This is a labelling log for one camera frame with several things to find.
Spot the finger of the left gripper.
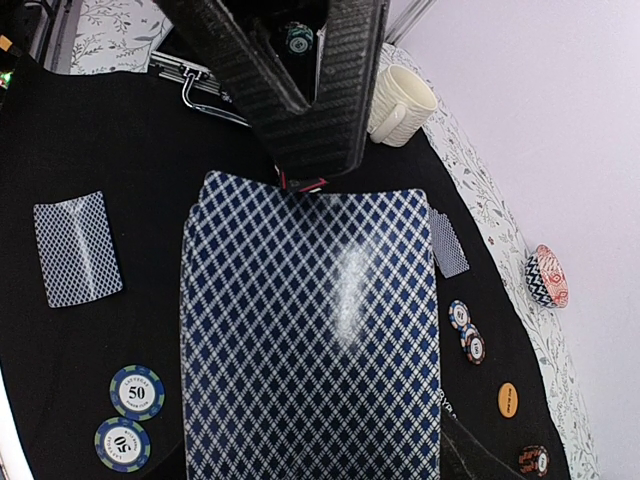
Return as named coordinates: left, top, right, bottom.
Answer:
left=269, top=1, right=387, bottom=180
left=158, top=1, right=310, bottom=150

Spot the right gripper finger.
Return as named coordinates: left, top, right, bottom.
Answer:
left=440, top=414, right=524, bottom=480

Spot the red black triangle token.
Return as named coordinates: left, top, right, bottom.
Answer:
left=274, top=164, right=328, bottom=193

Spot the orange hundred chip stack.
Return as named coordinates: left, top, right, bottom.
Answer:
left=518, top=445, right=550, bottom=477

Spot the orange big blind button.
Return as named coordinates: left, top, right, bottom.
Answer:
left=497, top=382, right=519, bottom=419

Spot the orange black hundred chip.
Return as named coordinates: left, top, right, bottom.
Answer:
left=460, top=324, right=486, bottom=365

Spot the blue white ten chip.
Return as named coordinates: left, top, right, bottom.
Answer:
left=448, top=299, right=471, bottom=331

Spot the single blue playing card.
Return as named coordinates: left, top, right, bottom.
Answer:
left=429, top=208, right=470, bottom=279

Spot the blue playing card deck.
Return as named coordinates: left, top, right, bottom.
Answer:
left=180, top=171, right=441, bottom=479

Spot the blue hole card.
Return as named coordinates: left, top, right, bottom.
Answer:
left=33, top=191, right=123, bottom=308

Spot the blue green fifty chip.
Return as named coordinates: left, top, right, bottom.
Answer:
left=109, top=365, right=166, bottom=421

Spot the aluminium poker chip case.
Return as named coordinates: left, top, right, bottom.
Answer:
left=147, top=0, right=331, bottom=126

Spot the poker chip stack front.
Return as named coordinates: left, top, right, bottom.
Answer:
left=285, top=22, right=314, bottom=55

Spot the cream ceramic mug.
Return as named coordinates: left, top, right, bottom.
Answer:
left=367, top=64, right=438, bottom=148

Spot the black poker table mat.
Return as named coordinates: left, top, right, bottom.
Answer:
left=1, top=57, right=570, bottom=479

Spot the red patterned small bowl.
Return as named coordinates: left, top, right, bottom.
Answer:
left=525, top=244, right=569, bottom=308

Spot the front aluminium rail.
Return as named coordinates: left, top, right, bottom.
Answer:
left=1, top=0, right=83, bottom=74

